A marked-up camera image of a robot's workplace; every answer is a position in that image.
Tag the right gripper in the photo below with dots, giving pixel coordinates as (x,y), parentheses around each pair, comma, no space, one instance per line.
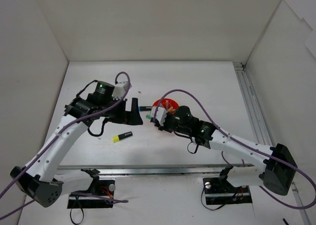
(165,123)

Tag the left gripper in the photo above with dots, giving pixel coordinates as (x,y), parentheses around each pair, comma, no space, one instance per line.
(124,111)

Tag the blue cap black highlighter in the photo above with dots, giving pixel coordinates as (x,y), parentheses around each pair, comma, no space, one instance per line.
(144,108)

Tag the yellow cap black highlighter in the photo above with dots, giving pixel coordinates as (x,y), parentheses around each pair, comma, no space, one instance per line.
(122,136)

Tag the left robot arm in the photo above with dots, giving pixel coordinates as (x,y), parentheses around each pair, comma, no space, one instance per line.
(38,178)

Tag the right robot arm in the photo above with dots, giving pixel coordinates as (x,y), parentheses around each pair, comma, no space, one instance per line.
(274,166)

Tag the orange round compartment organizer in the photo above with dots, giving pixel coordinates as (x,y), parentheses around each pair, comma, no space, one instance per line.
(172,103)

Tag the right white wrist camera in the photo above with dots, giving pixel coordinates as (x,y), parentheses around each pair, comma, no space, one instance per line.
(158,114)

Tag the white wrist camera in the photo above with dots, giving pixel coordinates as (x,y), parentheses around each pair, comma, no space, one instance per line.
(158,114)
(120,89)

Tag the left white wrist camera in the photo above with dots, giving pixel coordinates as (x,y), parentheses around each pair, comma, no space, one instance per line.
(120,89)

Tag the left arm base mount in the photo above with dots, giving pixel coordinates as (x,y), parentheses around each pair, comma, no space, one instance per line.
(99,187)

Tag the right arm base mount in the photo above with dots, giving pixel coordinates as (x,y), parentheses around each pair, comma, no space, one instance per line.
(217,192)

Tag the right aluminium rail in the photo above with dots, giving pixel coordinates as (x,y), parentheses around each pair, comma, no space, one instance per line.
(259,127)

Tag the aluminium rail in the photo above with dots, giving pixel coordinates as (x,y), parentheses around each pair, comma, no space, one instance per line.
(141,170)
(259,127)

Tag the front aluminium rail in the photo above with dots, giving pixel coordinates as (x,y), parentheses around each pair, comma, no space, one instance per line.
(141,170)

